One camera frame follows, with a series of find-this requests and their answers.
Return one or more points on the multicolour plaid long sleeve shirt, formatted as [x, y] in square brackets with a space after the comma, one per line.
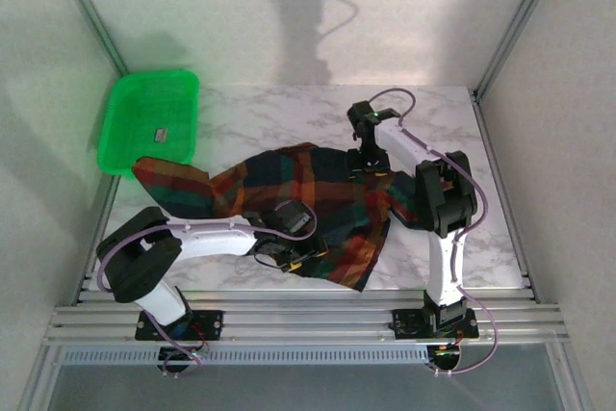
[337, 199]

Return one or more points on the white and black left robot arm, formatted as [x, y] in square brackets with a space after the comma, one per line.
[212, 238]

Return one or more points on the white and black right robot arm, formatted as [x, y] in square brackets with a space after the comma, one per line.
[445, 266]

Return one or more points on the small grey label sticker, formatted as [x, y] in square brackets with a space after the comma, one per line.
[161, 135]

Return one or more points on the green plastic basket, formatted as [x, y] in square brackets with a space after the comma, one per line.
[144, 108]

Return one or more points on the aluminium rail frame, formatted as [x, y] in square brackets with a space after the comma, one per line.
[308, 319]

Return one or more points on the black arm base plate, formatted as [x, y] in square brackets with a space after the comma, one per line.
[212, 322]
[406, 324]

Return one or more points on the aluminium side rail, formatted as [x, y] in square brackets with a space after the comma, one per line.
[490, 141]
[109, 199]

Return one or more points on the aluminium corner post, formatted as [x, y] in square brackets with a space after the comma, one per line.
[521, 21]
[94, 16]

